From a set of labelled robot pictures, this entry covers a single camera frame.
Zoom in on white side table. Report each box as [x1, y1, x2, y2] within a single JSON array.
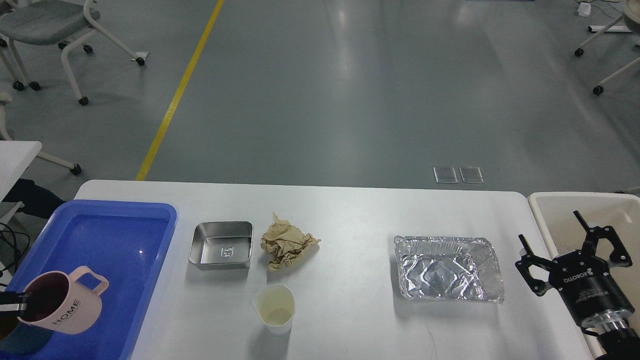
[[0, 140, 42, 200]]

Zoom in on dark teal HOME mug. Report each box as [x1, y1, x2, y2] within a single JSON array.
[[0, 318, 53, 356]]

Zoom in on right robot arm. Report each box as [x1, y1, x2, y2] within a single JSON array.
[[515, 210, 640, 360]]

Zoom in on black cables at left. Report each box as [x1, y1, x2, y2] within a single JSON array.
[[0, 221, 32, 288]]

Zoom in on grey office chair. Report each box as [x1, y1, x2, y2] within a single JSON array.
[[0, 0, 147, 106]]

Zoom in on pink HOME mug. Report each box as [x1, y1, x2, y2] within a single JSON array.
[[18, 265, 110, 335]]

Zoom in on floor socket plate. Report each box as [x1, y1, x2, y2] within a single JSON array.
[[458, 166, 485, 184], [433, 166, 459, 184]]

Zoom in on left floor socket plate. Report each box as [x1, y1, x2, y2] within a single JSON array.
[[433, 166, 459, 184]]

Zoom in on right floor socket plate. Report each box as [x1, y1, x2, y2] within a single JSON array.
[[458, 166, 485, 184]]

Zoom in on white paper cup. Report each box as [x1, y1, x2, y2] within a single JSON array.
[[253, 284, 296, 336]]

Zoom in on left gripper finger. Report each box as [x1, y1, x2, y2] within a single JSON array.
[[0, 291, 32, 315]]

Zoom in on blue plastic tray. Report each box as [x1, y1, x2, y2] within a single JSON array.
[[7, 200, 178, 360]]

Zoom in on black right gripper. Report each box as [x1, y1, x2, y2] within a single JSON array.
[[515, 210, 635, 328]]

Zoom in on square stainless steel dish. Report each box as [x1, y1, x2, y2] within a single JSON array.
[[189, 221, 253, 271]]

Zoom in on person in dark jeans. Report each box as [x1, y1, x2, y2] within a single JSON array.
[[2, 178, 66, 220]]

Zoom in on aluminium foil tray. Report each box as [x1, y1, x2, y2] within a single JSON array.
[[393, 235, 505, 305]]

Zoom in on beige plastic bin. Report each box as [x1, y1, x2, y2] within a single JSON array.
[[528, 192, 640, 332]]

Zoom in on crumpled brown paper napkin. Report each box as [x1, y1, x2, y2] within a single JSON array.
[[260, 213, 322, 272]]

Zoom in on white chair legs right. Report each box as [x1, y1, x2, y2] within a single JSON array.
[[575, 0, 640, 96]]

